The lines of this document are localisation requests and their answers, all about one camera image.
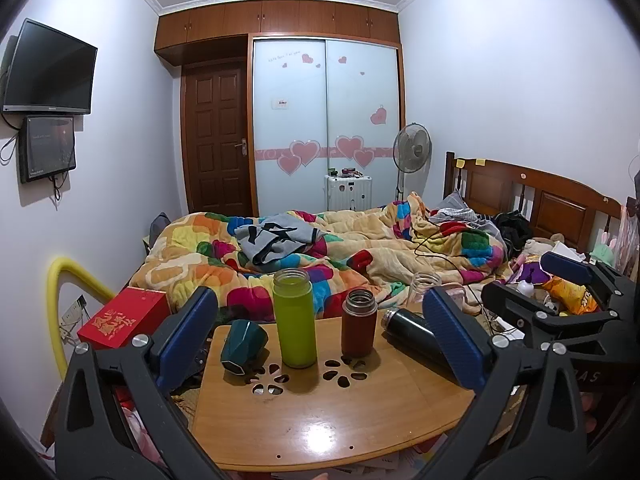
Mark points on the yellow foam tube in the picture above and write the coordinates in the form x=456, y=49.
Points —
x=65, y=285

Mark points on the grey and black garment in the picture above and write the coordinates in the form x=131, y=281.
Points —
x=277, y=237

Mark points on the brown wooden door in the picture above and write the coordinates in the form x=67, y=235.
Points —
x=216, y=140

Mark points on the orange snack bag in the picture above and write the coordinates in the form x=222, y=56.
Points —
x=572, y=295

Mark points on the black wall television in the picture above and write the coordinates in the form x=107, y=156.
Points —
x=50, y=70

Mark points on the beige plush toy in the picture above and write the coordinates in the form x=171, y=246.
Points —
x=537, y=246

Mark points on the small black wall monitor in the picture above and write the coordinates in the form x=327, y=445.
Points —
x=47, y=147

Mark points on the small white bottle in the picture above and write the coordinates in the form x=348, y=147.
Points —
x=525, y=287

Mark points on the wooden wardrobe with heart doors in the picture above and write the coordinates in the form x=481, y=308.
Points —
x=325, y=105

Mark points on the standing electric fan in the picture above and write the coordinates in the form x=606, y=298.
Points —
x=411, y=152

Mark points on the black clothing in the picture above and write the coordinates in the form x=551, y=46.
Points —
x=512, y=227

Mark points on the clear glass jar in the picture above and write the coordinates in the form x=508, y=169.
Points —
x=424, y=286

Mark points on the colourful patchwork blanket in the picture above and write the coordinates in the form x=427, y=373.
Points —
x=350, y=255

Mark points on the green plush toy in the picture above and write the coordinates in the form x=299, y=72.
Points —
x=606, y=251

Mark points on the red-brown thermos bottle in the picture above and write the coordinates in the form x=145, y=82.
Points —
x=358, y=330

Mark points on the grey striped pillow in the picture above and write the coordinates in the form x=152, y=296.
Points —
x=457, y=210

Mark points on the dark green faceted cup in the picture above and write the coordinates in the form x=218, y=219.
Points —
x=243, y=347

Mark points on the black thermos bottle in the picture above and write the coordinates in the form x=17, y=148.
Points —
x=412, y=332

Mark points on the white power strip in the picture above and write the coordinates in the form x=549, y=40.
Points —
x=70, y=310

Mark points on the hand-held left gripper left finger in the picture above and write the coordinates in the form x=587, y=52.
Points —
x=192, y=321

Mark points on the white suitcase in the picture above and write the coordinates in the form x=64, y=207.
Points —
x=347, y=191

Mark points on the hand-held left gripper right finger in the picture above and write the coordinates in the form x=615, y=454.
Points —
x=456, y=342

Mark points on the lime green bottle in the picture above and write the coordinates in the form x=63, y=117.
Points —
x=295, y=320

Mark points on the wooden bed headboard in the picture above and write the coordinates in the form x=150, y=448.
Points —
x=545, y=195

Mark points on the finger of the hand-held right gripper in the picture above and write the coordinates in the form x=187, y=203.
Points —
x=510, y=305
x=567, y=265

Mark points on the red gift box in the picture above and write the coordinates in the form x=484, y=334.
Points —
x=120, y=317

